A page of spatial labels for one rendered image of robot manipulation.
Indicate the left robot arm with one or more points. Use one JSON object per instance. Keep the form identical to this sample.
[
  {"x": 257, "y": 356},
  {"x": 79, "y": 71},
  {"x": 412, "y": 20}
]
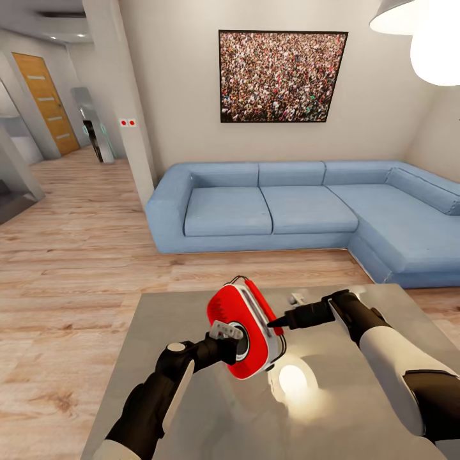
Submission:
[{"x": 150, "y": 407}]

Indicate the radio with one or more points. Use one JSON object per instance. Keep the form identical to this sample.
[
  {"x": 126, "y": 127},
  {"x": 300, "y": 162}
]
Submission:
[{"x": 248, "y": 311}]

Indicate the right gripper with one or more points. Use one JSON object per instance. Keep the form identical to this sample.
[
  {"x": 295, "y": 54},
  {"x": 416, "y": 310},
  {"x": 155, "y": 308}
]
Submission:
[{"x": 301, "y": 317}]

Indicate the room light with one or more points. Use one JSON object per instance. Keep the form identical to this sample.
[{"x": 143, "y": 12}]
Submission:
[{"x": 399, "y": 17}]

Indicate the door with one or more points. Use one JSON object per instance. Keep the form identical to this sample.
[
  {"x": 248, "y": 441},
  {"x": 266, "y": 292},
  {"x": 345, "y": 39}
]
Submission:
[{"x": 37, "y": 77}]

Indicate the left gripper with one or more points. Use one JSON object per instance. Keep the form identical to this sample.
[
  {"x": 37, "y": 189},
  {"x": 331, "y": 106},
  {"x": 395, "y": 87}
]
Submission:
[{"x": 221, "y": 349}]

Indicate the sofa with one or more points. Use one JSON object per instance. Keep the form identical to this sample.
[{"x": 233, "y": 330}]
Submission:
[{"x": 400, "y": 223}]

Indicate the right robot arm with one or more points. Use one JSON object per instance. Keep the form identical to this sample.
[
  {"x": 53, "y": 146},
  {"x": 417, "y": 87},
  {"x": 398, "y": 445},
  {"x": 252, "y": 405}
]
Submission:
[{"x": 423, "y": 392}]

